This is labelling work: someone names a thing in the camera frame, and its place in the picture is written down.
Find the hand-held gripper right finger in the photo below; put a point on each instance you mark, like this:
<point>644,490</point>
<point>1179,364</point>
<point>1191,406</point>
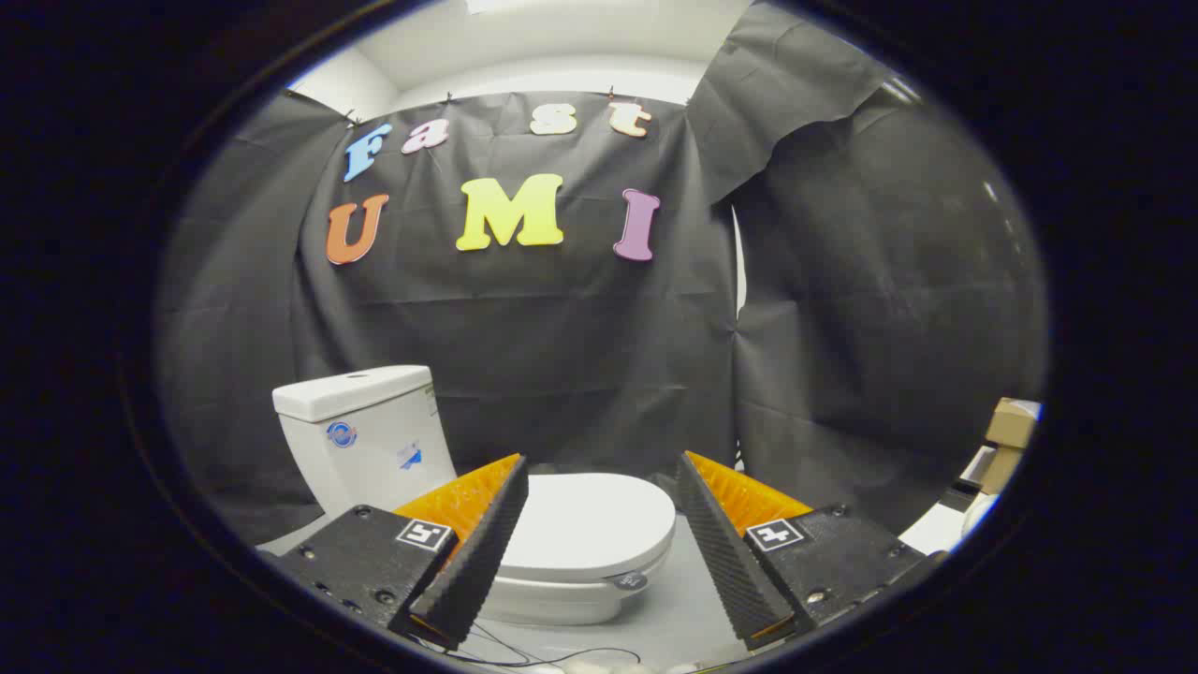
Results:
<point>725,552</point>

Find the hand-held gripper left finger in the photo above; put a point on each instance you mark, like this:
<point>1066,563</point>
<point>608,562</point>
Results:
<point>487,538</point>

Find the white toilet lid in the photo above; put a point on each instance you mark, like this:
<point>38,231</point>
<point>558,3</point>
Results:
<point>590,520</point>

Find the white ceramic toilet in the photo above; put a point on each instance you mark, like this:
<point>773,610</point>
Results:
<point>374,468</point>

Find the white toilet tank cover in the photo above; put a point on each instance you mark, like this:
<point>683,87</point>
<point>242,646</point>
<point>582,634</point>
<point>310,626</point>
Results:
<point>356,393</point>

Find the black backdrop cloth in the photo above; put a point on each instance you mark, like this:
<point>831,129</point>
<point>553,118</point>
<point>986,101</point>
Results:
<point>562,328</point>

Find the cardboard box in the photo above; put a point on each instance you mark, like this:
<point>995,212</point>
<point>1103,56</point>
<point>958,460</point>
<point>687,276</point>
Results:
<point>1011,423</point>
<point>1000,468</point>

